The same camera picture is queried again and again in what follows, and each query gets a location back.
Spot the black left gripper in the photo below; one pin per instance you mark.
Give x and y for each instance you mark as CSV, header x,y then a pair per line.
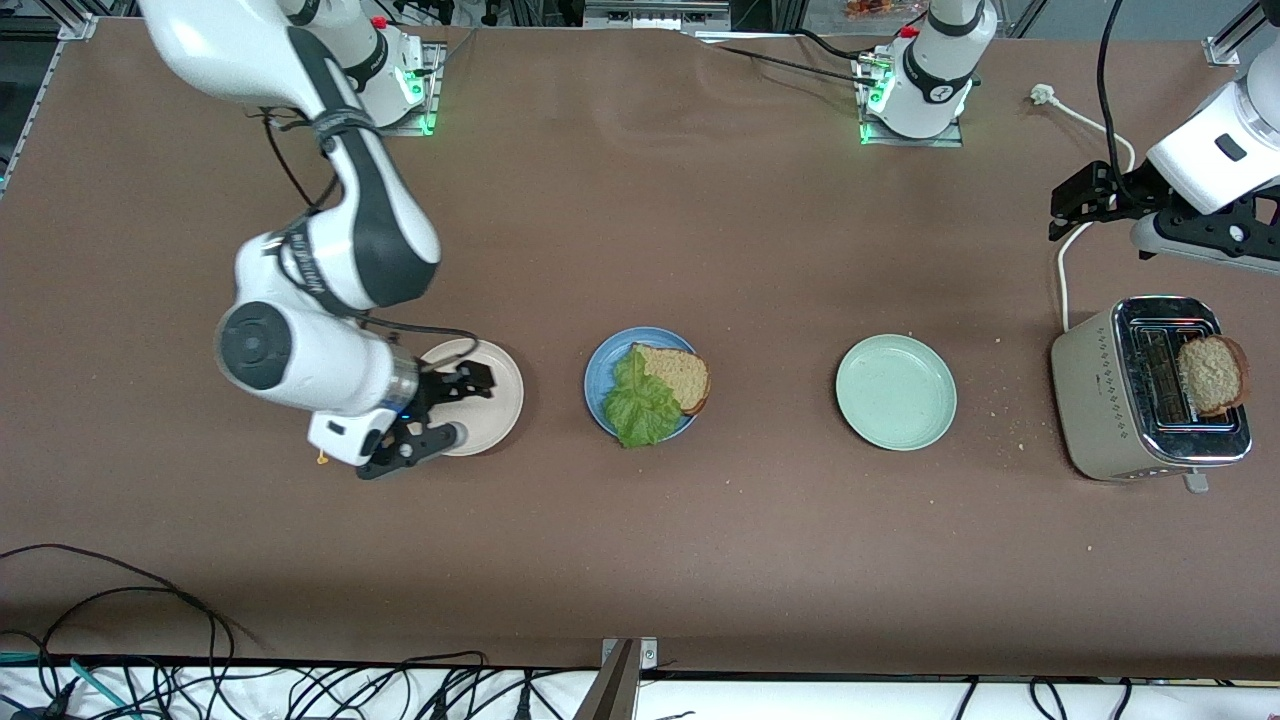
x,y
1118,193

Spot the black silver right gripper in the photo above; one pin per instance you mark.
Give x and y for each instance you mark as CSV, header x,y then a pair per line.
x,y
437,388

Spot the green lettuce leaf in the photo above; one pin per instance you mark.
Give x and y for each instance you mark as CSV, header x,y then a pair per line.
x,y
640,405

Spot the brown bread slice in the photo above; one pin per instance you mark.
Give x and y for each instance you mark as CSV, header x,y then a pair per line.
x,y
1212,375
685,378

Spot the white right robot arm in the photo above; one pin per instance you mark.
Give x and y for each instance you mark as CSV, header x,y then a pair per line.
x,y
370,220

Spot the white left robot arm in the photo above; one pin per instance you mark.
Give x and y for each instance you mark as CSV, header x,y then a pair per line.
x,y
925,80

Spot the beige plate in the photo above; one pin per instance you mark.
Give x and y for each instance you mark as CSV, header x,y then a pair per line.
x,y
503,400

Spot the blue plate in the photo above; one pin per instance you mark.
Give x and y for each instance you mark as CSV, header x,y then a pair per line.
x,y
600,375

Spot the pale green plate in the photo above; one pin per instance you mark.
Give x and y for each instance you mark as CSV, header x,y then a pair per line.
x,y
896,392

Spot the beige chrome toaster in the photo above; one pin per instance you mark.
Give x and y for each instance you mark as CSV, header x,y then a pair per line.
x,y
1095,400

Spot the aluminium profile bar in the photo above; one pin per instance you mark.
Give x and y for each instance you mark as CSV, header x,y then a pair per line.
x,y
1225,50

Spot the orange snack bag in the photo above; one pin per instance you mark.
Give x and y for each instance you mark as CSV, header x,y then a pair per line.
x,y
875,8

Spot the grey metal box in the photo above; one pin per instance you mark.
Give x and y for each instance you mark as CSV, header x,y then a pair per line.
x,y
650,14

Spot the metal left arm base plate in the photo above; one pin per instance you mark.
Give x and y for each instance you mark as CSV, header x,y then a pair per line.
x,y
940,143

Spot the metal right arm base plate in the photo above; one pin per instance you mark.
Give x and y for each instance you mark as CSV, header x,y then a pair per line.
x,y
432,100

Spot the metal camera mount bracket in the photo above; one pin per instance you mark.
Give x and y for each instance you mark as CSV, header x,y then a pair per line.
x,y
620,670

